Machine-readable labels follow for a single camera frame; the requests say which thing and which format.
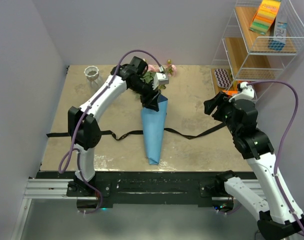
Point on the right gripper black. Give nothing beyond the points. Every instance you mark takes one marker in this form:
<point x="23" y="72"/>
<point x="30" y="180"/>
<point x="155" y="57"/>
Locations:
<point x="221" y="100"/>

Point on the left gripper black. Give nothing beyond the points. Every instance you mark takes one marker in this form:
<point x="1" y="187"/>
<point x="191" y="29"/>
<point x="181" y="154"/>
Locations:
<point x="152" y="104"/>

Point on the blue wrapping paper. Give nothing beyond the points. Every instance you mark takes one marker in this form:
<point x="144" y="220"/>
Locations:
<point x="153" y="124"/>

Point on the pink white flower bouquet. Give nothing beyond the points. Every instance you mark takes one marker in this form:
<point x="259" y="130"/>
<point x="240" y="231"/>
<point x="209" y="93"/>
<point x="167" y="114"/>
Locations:
<point x="170" y="70"/>

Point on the black ribbon gold lettering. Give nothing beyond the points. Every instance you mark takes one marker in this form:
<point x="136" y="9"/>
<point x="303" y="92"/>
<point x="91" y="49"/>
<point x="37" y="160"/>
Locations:
<point x="140" y="132"/>

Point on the white ceramic vase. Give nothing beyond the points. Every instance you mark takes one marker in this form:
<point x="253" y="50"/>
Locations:
<point x="93" y="77"/>

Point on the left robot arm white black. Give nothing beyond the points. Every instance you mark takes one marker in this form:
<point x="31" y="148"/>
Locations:
<point x="83" y="122"/>

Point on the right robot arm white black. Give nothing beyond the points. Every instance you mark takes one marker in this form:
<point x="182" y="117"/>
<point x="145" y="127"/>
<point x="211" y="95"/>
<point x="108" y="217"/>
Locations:
<point x="277" y="214"/>

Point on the orange box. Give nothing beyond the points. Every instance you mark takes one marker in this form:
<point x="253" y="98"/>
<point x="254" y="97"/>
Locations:
<point x="231" y="92"/>

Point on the purple wavy striped cloth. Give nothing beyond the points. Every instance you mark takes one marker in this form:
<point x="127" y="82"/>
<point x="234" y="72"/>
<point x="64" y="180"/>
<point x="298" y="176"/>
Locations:
<point x="223" y="78"/>

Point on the white blue cube box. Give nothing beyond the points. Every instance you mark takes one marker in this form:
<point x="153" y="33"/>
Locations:
<point x="278" y="33"/>

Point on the colourful sponge pack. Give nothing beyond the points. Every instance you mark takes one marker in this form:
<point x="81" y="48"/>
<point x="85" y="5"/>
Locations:
<point x="265" y="16"/>

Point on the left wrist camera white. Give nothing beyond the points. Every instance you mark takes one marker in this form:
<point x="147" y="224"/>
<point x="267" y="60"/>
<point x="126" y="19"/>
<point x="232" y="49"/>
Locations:
<point x="160" y="78"/>

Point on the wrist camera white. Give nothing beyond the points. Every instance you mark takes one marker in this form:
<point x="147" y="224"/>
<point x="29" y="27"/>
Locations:
<point x="245" y="91"/>
<point x="160" y="78"/>

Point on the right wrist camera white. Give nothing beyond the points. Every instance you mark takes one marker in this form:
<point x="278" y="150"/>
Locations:
<point x="245" y="91"/>

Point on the white wire shelf rack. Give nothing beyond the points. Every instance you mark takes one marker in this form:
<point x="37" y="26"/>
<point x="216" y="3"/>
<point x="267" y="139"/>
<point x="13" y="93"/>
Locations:
<point x="245" y="54"/>

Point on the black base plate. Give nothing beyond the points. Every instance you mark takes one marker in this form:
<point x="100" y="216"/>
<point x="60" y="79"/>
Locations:
<point x="137" y="188"/>

